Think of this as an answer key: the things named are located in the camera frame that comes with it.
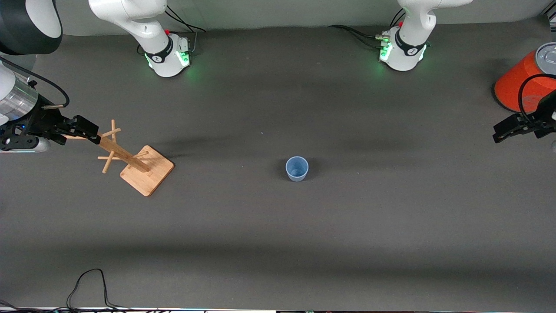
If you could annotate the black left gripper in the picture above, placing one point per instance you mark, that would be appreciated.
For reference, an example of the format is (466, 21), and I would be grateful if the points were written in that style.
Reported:
(548, 114)

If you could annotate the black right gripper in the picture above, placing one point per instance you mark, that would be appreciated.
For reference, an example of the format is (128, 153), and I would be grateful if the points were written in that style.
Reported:
(40, 120)

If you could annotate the light blue cup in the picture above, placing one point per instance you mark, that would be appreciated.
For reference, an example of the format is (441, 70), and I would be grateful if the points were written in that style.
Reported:
(297, 169)

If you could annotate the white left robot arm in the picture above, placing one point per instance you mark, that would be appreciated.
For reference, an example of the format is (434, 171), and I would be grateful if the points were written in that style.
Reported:
(410, 26)

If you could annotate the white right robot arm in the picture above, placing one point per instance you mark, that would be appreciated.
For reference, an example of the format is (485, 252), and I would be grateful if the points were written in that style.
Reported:
(130, 17)

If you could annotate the wooden cup rack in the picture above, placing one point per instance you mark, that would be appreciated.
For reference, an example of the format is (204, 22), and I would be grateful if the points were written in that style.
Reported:
(145, 171)

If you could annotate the orange drink can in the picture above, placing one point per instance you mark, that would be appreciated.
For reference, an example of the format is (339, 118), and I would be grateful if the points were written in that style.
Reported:
(512, 87)

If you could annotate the dark grey table cloth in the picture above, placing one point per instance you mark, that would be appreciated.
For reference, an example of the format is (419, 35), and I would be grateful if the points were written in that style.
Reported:
(304, 243)

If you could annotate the aluminium frame rail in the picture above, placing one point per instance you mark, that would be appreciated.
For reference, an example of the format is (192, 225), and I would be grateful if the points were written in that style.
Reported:
(551, 21)

